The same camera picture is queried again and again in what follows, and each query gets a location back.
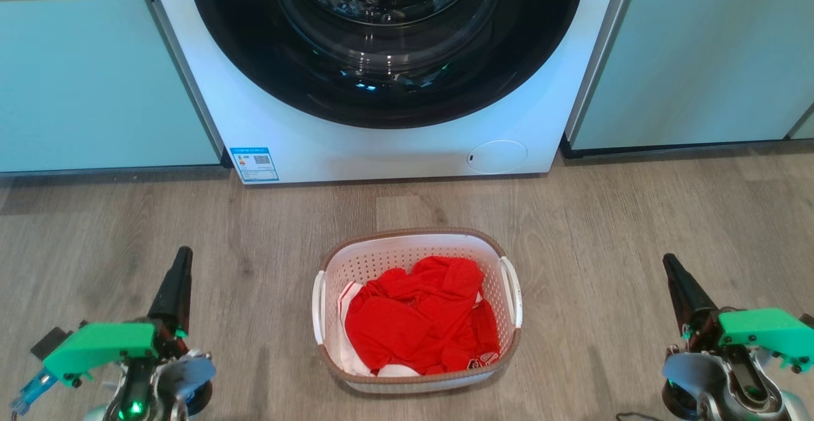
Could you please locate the pale green tall cabinet door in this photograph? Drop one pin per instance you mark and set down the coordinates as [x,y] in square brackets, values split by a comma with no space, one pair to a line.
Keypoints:
[699,52]

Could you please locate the white perforated laundry basket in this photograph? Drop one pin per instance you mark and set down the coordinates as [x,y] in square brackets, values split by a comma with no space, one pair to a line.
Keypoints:
[381,255]

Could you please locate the red garment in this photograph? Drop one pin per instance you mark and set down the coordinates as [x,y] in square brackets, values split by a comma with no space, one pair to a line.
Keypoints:
[413,319]

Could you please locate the black round washing machine door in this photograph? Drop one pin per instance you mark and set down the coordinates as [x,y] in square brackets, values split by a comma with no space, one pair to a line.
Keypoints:
[254,58]

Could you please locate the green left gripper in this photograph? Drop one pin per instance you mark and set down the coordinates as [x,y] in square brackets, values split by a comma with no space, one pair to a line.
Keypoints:
[95,345]

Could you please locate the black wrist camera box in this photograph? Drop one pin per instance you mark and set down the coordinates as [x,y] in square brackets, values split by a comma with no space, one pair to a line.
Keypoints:
[49,343]
[807,320]

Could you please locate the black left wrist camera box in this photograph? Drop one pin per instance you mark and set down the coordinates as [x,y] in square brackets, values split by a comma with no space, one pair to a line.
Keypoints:
[49,343]

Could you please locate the white front-load washing machine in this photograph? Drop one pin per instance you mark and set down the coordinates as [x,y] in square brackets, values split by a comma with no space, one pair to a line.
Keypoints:
[318,147]

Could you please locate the round white filter cover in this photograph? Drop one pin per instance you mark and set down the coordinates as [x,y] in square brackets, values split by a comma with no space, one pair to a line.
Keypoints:
[499,157]

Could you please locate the blue energy label sticker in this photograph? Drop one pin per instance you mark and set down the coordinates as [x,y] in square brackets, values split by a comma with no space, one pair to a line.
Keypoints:
[254,165]

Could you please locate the pale green narrow cabinet panel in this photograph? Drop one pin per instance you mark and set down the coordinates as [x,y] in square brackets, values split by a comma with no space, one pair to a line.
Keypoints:
[804,128]

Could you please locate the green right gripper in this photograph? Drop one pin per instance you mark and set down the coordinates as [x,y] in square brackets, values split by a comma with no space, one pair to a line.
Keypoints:
[763,332]

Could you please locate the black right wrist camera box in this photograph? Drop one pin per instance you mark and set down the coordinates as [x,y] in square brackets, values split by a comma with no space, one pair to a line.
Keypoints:
[807,320]

